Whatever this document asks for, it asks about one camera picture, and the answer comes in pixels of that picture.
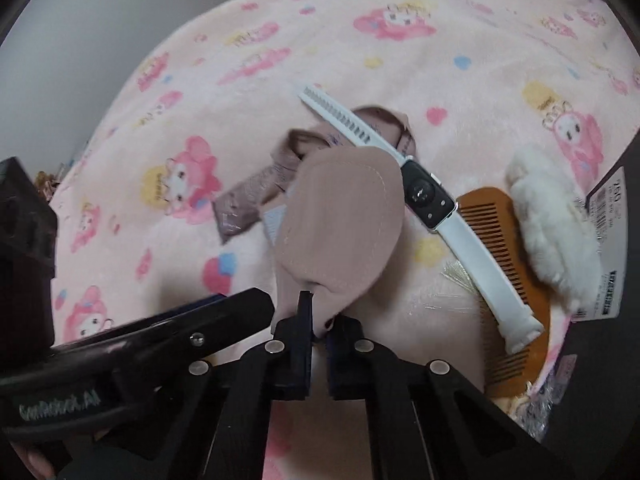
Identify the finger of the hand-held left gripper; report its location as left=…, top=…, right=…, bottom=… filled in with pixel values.
left=107, top=287, right=277, bottom=392

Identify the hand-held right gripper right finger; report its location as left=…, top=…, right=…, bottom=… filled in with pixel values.
left=325, top=316, right=551, bottom=480

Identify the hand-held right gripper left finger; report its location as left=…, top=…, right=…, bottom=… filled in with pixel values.
left=107, top=290, right=315, bottom=480

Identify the mauve fabric strap garment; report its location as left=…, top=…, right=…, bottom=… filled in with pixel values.
left=214, top=105, right=418, bottom=247

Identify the white smart watch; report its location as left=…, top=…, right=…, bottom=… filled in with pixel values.
left=298, top=83, right=546, bottom=356

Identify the brown wooden comb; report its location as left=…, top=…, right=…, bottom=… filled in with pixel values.
left=457, top=186, right=553, bottom=400

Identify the white fluffy plush item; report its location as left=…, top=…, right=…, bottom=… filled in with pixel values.
left=505, top=146, right=603, bottom=313

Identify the black storage box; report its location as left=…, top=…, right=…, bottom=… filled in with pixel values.
left=542, top=150, right=640, bottom=461

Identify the person's left hand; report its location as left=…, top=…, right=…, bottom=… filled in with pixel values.
left=9, top=437, right=58, bottom=479

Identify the clear plastic bag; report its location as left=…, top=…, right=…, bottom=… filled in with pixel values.
left=405, top=260, right=486, bottom=321

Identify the pink cartoon printed blanket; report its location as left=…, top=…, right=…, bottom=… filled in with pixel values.
left=47, top=0, right=640, bottom=480

